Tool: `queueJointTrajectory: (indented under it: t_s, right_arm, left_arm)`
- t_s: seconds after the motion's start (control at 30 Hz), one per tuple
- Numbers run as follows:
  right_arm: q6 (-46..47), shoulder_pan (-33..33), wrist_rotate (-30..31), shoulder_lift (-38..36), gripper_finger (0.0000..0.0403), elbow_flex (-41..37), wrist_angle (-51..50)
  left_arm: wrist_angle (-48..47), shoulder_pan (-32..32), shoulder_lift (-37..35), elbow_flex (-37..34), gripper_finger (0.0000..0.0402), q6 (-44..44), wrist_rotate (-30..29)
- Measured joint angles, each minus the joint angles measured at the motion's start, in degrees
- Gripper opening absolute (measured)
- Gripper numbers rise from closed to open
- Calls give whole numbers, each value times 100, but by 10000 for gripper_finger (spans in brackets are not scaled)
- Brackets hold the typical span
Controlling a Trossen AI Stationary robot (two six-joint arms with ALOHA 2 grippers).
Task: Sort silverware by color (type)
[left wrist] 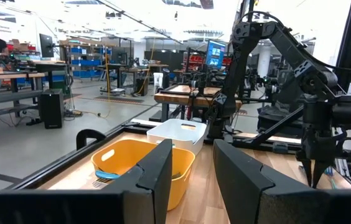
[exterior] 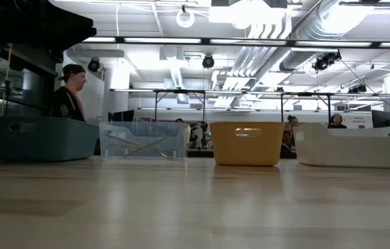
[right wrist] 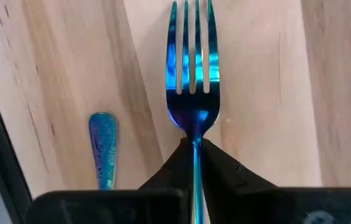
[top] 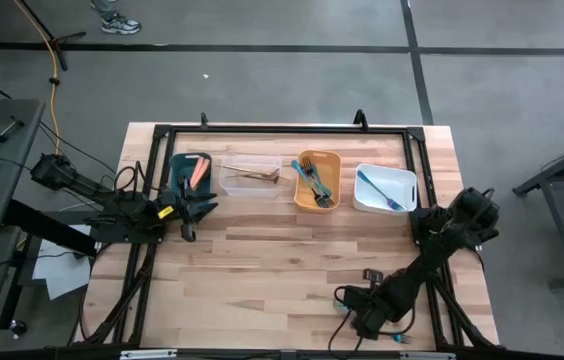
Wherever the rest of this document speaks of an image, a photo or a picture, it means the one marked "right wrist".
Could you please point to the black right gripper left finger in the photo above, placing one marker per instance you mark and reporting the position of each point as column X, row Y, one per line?
column 107, row 207

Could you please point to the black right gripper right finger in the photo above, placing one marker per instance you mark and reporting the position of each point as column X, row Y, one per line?
column 287, row 207

